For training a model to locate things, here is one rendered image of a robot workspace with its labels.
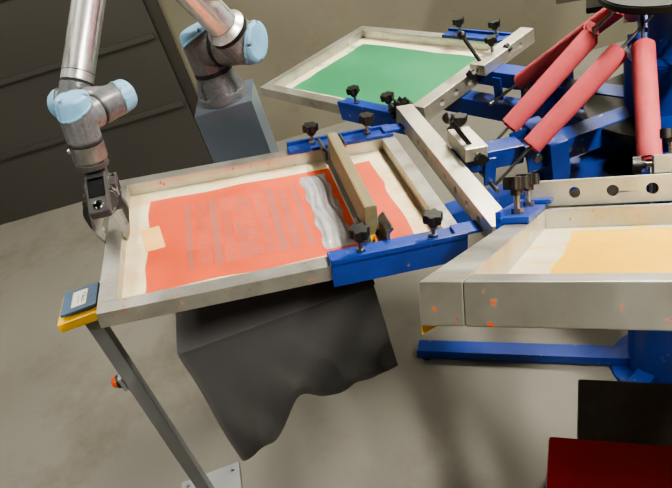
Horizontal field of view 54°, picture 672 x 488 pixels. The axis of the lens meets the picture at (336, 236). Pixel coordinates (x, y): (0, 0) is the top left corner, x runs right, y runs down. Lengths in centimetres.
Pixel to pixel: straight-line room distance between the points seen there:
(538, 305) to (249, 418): 129
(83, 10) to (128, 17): 254
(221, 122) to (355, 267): 81
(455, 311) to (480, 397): 193
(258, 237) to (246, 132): 55
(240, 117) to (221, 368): 78
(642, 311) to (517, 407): 191
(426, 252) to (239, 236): 46
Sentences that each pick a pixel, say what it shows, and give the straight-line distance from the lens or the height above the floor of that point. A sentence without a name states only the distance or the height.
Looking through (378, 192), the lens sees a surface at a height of 103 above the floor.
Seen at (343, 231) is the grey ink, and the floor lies 105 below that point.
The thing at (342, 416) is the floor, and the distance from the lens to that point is 255.
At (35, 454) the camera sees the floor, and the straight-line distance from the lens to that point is 313.
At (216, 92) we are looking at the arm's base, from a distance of 202.
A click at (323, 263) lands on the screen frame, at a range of 139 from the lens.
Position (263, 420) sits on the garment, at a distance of 177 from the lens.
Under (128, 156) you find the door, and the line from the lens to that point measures 461.
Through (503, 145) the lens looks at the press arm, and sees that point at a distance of 172.
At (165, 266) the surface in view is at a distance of 155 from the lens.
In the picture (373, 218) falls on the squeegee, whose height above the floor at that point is 111.
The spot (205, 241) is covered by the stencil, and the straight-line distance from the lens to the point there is 160.
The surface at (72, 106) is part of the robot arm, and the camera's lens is 150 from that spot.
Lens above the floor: 192
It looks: 34 degrees down
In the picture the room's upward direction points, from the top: 19 degrees counter-clockwise
